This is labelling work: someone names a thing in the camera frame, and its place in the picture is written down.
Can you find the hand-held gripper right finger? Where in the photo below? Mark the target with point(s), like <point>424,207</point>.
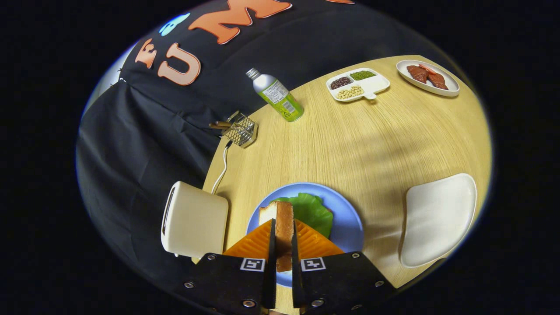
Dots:
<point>341,284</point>

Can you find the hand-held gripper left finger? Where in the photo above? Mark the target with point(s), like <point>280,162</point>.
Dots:
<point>227,284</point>

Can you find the green lettuce leaf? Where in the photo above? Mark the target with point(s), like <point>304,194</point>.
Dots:
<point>313,212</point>

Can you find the toasted bread slice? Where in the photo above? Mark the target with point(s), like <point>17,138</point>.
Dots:
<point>284,227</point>

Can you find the blue round plate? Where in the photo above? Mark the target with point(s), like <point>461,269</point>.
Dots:
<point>345,223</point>

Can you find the white toaster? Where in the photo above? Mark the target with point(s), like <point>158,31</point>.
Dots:
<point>197,223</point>

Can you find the white square plate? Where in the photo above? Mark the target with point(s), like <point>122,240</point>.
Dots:
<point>437,218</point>

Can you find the pile of yellow soybeans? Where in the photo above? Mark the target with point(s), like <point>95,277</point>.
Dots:
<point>350,92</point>

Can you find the silver bottle with green label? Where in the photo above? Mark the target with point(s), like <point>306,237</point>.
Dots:
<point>278,96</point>

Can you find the white divided dish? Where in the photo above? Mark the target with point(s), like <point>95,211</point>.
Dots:
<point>376,85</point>

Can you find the pile of dark beans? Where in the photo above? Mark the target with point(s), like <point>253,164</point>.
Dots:
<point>341,82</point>

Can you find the pile of green beans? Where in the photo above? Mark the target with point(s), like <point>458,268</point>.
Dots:
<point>362,75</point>

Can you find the white oval plate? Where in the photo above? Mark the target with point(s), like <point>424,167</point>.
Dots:
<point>450,89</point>

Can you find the brown meat piece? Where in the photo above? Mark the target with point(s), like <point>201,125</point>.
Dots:
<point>418,73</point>
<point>437,81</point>

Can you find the red sausage slice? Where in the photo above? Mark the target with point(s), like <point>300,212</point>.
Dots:
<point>426,68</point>

